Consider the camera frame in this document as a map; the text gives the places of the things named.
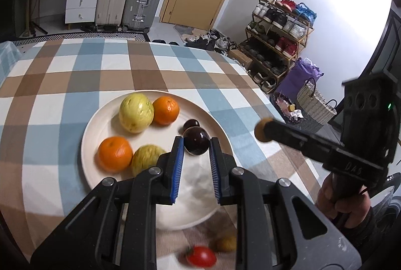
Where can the striped floor rug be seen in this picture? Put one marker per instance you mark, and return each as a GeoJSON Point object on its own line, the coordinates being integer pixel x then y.
{"type": "Point", "coordinates": [78, 36]}

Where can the wooden shoe rack with shoes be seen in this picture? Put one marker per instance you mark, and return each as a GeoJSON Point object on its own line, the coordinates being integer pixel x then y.
{"type": "Point", "coordinates": [275, 38]}

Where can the purple gift bag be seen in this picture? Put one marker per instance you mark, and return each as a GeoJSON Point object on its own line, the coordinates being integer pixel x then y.
{"type": "Point", "coordinates": [300, 76]}

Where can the small cardboard box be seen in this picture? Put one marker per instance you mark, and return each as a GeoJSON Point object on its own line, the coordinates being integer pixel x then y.
{"type": "Point", "coordinates": [240, 58]}

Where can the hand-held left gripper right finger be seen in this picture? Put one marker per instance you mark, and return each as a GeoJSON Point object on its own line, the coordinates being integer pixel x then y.
{"type": "Point", "coordinates": [215, 173]}

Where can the grey door mat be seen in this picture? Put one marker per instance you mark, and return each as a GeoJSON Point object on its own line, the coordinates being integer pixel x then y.
{"type": "Point", "coordinates": [188, 30]}

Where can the person's right hand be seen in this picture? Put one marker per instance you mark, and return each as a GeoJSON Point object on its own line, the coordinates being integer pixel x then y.
{"type": "Point", "coordinates": [354, 207]}

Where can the pale blue checkered tablecloth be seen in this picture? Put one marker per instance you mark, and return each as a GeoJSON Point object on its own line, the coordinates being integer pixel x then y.
{"type": "Point", "coordinates": [6, 54]}

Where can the dark plum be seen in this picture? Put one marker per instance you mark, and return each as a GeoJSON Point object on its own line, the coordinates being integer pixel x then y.
{"type": "Point", "coordinates": [191, 123]}
{"type": "Point", "coordinates": [195, 140]}

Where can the person's right forearm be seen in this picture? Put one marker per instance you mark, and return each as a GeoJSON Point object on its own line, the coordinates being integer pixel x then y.
{"type": "Point", "coordinates": [360, 235]}

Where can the large cream plate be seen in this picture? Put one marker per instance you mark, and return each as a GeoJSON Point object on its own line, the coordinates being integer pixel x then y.
{"type": "Point", "coordinates": [103, 119]}

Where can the smooth yellow passion fruit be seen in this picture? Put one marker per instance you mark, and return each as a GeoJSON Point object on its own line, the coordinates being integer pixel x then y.
{"type": "Point", "coordinates": [136, 112]}

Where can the orange mandarin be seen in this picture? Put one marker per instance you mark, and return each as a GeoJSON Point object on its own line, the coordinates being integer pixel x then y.
{"type": "Point", "coordinates": [115, 153]}
{"type": "Point", "coordinates": [166, 110]}

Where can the black basket with items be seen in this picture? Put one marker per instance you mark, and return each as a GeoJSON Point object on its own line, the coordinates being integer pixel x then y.
{"type": "Point", "coordinates": [285, 107]}

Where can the pile of shoes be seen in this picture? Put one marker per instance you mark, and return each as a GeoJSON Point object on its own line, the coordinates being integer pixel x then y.
{"type": "Point", "coordinates": [213, 41]}

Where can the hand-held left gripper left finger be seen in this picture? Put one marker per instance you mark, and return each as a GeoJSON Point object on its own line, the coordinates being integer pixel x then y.
{"type": "Point", "coordinates": [178, 169]}

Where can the brown blue checkered tablecloth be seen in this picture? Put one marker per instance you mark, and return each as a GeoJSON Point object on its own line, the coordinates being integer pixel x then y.
{"type": "Point", "coordinates": [94, 69]}

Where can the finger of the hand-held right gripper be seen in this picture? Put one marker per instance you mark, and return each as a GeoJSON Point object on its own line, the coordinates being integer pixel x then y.
{"type": "Point", "coordinates": [297, 135]}

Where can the woven basket bag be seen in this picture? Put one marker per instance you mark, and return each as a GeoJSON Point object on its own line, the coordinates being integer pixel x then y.
{"type": "Point", "coordinates": [313, 107]}

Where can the wrinkled yellow passion fruit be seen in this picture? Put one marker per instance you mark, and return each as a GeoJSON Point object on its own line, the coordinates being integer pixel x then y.
{"type": "Point", "coordinates": [147, 157]}

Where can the red tomato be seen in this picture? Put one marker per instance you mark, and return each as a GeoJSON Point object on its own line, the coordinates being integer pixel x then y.
{"type": "Point", "coordinates": [202, 256]}

